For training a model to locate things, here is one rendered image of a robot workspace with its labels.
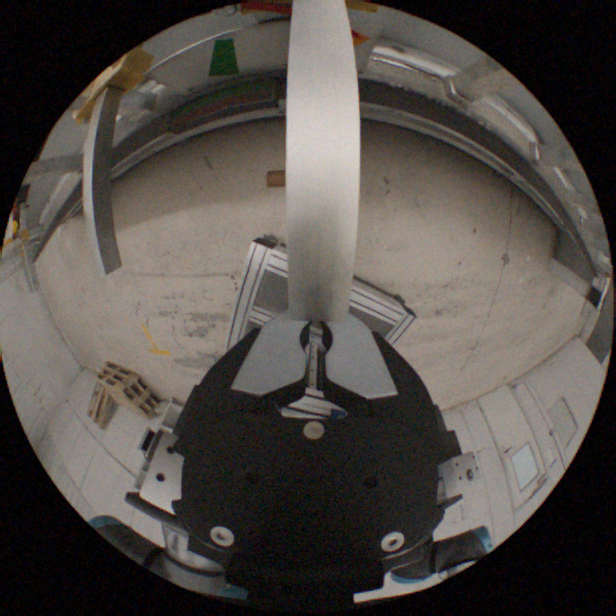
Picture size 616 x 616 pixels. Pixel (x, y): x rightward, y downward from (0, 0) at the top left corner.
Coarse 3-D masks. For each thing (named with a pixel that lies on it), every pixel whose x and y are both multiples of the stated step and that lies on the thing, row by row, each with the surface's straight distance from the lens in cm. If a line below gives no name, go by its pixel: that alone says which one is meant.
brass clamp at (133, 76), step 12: (132, 60) 33; (144, 60) 34; (108, 72) 34; (120, 72) 31; (132, 72) 32; (144, 72) 33; (96, 84) 36; (108, 84) 33; (120, 84) 33; (132, 84) 34; (96, 96) 35; (84, 108) 37; (84, 120) 40
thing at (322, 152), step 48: (336, 0) 18; (336, 48) 12; (288, 96) 10; (336, 96) 9; (288, 144) 8; (336, 144) 8; (288, 192) 8; (336, 192) 8; (288, 240) 8; (336, 240) 8; (288, 288) 9; (336, 288) 9
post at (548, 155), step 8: (544, 152) 54; (552, 152) 53; (560, 152) 53; (568, 152) 52; (544, 160) 54; (552, 160) 53; (560, 160) 52; (568, 160) 52; (576, 160) 51; (568, 168) 54; (576, 168) 53
